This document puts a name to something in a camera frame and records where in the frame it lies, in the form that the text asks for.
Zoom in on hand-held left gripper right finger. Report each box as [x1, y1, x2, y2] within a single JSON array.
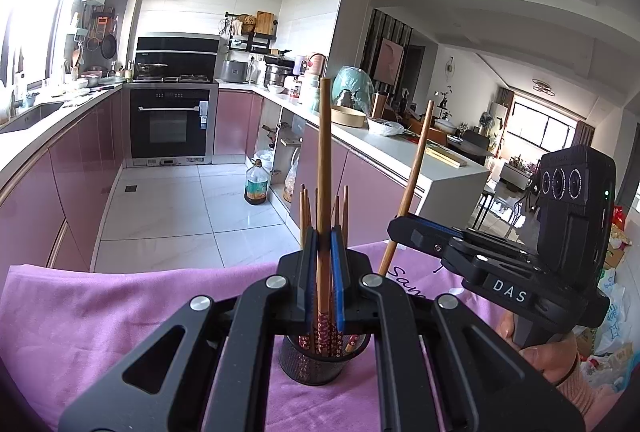
[[330, 224, 586, 432]]

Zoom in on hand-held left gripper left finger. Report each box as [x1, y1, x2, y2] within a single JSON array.
[[57, 226, 321, 432]]

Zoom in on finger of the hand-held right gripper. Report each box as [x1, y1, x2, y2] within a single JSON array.
[[388, 214, 452, 264], [410, 217, 531, 254]]

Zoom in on set of wooden chopsticks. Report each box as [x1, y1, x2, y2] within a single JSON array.
[[297, 184, 362, 357]]

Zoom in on floral-handled bamboo chopstick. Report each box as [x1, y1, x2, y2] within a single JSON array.
[[315, 78, 335, 355], [377, 100, 435, 277]]

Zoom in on black mesh holder cup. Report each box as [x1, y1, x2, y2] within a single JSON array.
[[277, 334, 372, 387]]

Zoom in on person's right forearm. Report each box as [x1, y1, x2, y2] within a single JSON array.
[[552, 357, 616, 432]]

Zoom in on person's right hand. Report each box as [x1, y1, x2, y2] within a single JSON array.
[[499, 313, 581, 385]]

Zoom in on yellow flat box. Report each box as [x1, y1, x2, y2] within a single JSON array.
[[425, 146, 468, 168]]

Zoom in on clear plastic food bag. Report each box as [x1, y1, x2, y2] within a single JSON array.
[[282, 157, 301, 204]]

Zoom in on dark dining table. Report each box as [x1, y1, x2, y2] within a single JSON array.
[[447, 132, 496, 158]]

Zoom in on cooking oil bottle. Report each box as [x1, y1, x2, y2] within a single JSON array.
[[244, 158, 271, 206]]

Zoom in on living room window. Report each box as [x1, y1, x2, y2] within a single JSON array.
[[512, 104, 576, 148]]

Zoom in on white printed plastic bag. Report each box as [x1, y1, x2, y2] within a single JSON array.
[[590, 282, 631, 358]]

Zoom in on white standing air conditioner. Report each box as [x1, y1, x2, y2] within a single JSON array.
[[490, 101, 508, 148]]

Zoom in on round bamboo steamer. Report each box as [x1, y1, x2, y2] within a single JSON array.
[[331, 106, 370, 128]]

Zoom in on narrow pink base cabinet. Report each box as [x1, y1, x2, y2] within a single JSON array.
[[214, 88, 265, 157]]

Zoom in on pink floral tablecloth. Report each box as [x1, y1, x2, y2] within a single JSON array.
[[0, 239, 506, 432]]

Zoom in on framed painting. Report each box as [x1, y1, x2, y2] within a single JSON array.
[[374, 38, 405, 85]]

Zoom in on pink kettle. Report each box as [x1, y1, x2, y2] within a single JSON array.
[[306, 53, 328, 85]]

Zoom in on steel cooking pot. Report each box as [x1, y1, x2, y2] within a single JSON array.
[[264, 62, 291, 88]]

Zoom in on black built-in oven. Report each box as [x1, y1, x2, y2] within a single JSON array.
[[130, 88, 211, 165]]

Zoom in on black range hood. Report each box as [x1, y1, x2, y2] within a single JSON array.
[[135, 34, 222, 80]]

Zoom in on long pink base cabinets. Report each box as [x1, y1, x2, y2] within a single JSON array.
[[0, 87, 132, 273]]

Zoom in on steel kitchen sink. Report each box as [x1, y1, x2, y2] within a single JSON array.
[[0, 102, 66, 133]]

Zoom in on black wall rack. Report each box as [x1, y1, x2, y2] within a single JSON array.
[[224, 11, 278, 54]]

